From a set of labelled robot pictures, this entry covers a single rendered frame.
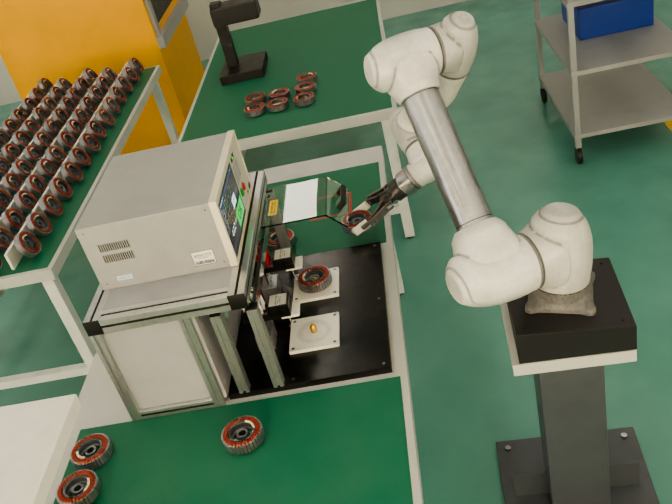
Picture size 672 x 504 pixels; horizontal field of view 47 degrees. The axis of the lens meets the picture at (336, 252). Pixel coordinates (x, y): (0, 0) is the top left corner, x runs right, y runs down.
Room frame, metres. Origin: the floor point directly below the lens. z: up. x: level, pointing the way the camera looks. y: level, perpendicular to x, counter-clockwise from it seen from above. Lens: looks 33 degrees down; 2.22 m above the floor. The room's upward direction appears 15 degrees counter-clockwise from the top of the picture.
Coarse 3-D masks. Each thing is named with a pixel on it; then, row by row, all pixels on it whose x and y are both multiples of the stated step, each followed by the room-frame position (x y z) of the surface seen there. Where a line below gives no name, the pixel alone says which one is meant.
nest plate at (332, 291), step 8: (336, 272) 2.12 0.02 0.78; (296, 280) 2.14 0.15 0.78; (336, 280) 2.08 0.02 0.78; (296, 288) 2.09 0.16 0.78; (328, 288) 2.04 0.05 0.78; (336, 288) 2.03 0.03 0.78; (296, 296) 2.05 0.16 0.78; (304, 296) 2.04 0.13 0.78; (312, 296) 2.02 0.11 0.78; (320, 296) 2.01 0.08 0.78; (328, 296) 2.01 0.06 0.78; (336, 296) 2.00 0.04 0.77
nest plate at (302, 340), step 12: (336, 312) 1.91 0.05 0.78; (300, 324) 1.90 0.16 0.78; (324, 324) 1.87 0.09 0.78; (336, 324) 1.85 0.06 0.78; (300, 336) 1.84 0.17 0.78; (312, 336) 1.83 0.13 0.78; (324, 336) 1.81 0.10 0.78; (336, 336) 1.80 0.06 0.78; (300, 348) 1.79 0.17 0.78; (312, 348) 1.78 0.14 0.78; (324, 348) 1.77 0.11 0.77
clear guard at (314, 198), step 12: (312, 180) 2.25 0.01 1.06; (324, 180) 2.23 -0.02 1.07; (276, 192) 2.24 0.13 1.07; (288, 192) 2.21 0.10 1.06; (300, 192) 2.19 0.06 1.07; (312, 192) 2.17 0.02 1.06; (324, 192) 2.15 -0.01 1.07; (264, 204) 2.18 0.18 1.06; (288, 204) 2.14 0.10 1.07; (300, 204) 2.12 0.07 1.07; (312, 204) 2.10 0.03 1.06; (324, 204) 2.08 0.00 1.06; (336, 204) 2.10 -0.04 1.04; (264, 216) 2.10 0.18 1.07; (276, 216) 2.08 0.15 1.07; (288, 216) 2.06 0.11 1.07; (300, 216) 2.04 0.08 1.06; (312, 216) 2.02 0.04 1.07; (336, 216) 2.03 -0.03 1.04
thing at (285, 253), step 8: (288, 248) 2.12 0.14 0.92; (272, 256) 2.13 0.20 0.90; (280, 256) 2.09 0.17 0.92; (288, 256) 2.07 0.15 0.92; (256, 264) 2.11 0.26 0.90; (272, 264) 2.09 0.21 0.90; (280, 264) 2.07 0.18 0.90; (288, 264) 2.06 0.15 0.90; (296, 264) 2.08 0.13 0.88; (264, 272) 2.07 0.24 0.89
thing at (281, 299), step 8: (272, 296) 1.88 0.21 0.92; (280, 296) 1.87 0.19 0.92; (288, 296) 1.87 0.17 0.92; (272, 304) 1.84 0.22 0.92; (280, 304) 1.83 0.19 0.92; (288, 304) 1.83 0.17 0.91; (296, 304) 1.87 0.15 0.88; (264, 312) 1.85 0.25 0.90; (272, 312) 1.83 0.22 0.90; (280, 312) 1.83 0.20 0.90; (288, 312) 1.82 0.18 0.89; (296, 312) 1.83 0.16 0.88; (248, 320) 1.84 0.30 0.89; (264, 320) 1.83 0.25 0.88
